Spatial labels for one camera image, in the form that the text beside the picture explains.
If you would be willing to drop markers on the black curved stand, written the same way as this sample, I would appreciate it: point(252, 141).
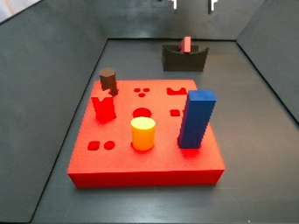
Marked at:
point(184, 62)

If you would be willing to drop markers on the red star peg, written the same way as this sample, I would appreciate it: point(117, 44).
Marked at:
point(105, 106)

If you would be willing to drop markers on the red peg board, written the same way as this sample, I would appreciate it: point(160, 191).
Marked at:
point(128, 141)

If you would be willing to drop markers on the brown hexagonal peg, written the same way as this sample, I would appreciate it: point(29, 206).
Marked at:
point(109, 81)

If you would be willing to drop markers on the yellow cylinder peg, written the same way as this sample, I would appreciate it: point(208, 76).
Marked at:
point(144, 133)

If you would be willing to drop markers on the red double-square bar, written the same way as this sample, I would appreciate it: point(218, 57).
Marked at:
point(186, 45)

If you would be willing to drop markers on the blue square peg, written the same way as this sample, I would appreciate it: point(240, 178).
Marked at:
point(197, 115)

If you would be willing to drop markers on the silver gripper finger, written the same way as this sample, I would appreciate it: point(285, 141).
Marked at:
point(212, 6)
point(176, 4)

